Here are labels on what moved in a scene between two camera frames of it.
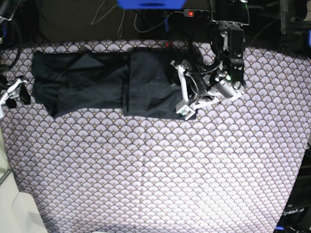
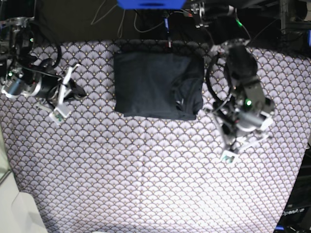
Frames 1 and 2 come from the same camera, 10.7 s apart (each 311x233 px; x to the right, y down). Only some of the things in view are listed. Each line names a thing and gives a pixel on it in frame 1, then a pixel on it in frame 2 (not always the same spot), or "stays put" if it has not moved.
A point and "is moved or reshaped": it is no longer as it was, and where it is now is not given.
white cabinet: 18,213 stays put
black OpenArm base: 296,217 stays put
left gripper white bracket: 11,93 -> 61,111
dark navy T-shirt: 143,82 is moved or reshaped
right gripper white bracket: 185,109 -> 245,130
